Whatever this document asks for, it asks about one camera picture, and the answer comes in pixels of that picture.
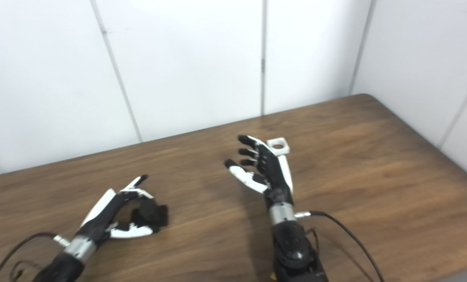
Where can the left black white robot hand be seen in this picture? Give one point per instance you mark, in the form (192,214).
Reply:
(104,219)

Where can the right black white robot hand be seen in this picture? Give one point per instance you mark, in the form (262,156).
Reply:
(274,172)

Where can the white square piece with hole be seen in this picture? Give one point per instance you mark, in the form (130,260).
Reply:
(282,149)

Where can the black peg with base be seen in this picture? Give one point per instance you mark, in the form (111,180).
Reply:
(151,214)

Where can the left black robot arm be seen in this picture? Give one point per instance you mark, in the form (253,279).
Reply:
(67,262)

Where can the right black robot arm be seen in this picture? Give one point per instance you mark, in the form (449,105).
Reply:
(294,246)

